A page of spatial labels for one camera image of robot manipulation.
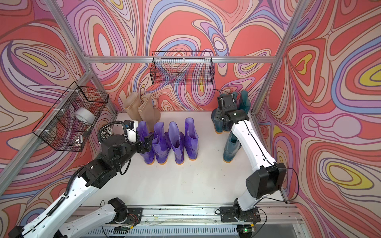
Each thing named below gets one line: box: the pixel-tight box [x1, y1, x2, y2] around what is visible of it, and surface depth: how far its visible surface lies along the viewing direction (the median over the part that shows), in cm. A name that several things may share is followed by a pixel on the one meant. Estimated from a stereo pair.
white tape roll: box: [73, 107, 97, 124], surface depth 76 cm
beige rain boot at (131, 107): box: [123, 91, 143, 122], surface depth 93 cm
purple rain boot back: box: [184, 117, 199, 161], surface depth 83 cm
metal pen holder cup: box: [98, 121, 117, 142], surface depth 86 cm
